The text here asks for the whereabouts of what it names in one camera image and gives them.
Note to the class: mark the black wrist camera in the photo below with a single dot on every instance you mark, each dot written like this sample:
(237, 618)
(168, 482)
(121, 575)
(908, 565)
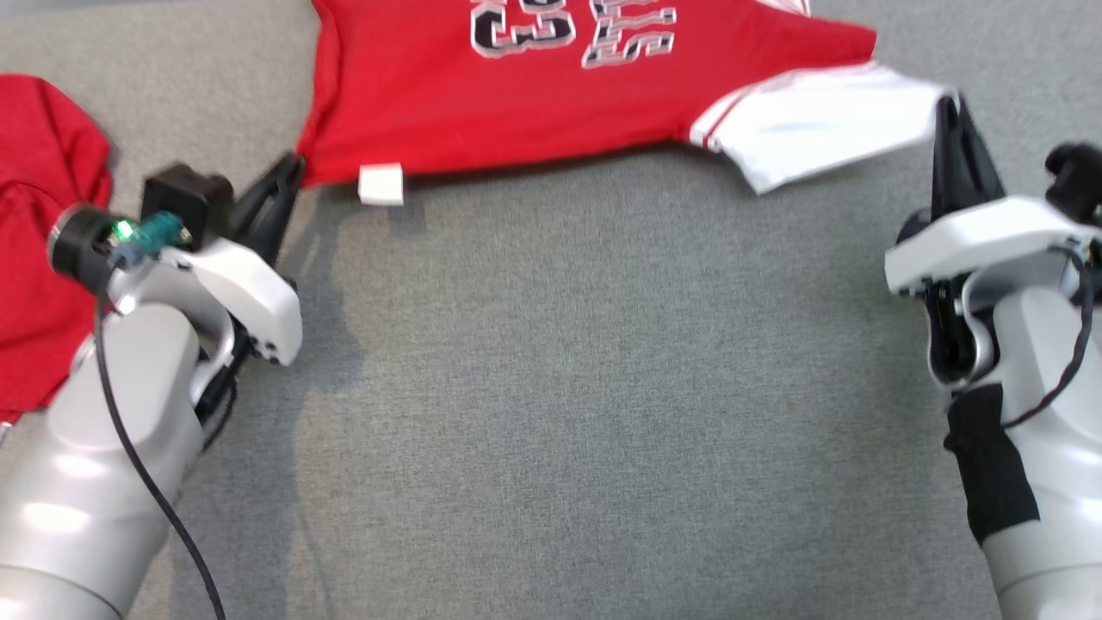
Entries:
(185, 202)
(1076, 181)

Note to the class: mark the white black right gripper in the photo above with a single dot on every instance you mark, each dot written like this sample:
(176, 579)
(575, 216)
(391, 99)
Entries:
(964, 241)

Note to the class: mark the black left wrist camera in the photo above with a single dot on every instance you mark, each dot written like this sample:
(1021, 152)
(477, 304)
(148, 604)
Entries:
(185, 202)

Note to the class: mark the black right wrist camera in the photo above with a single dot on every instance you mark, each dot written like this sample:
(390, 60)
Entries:
(1076, 181)

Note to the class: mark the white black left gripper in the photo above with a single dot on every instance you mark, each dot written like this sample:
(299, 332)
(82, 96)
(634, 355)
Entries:
(250, 293)

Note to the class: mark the red basketball shorts white bands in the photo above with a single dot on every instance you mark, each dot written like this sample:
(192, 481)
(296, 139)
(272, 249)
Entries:
(43, 258)

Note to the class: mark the red basketball jersey white sleeves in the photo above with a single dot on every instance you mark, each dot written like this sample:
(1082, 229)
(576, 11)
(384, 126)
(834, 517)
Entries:
(516, 112)

